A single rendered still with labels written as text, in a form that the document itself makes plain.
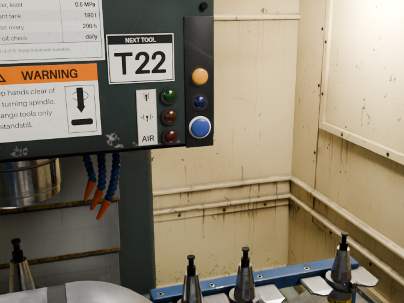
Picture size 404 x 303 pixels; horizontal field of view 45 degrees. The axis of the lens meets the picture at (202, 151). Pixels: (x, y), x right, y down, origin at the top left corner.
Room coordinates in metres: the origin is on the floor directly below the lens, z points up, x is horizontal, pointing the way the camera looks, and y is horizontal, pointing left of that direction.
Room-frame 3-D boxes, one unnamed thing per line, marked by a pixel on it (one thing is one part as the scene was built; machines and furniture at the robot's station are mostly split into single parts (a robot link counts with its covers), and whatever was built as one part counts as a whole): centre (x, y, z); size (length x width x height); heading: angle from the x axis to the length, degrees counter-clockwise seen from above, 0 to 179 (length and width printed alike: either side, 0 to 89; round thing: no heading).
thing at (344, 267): (0.92, -0.29, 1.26); 0.04 x 0.04 x 0.07
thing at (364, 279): (0.94, -0.35, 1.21); 0.07 x 0.05 x 0.01; 17
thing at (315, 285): (0.91, -0.24, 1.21); 0.07 x 0.05 x 0.01; 17
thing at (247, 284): (0.86, -0.08, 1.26); 0.04 x 0.04 x 0.07
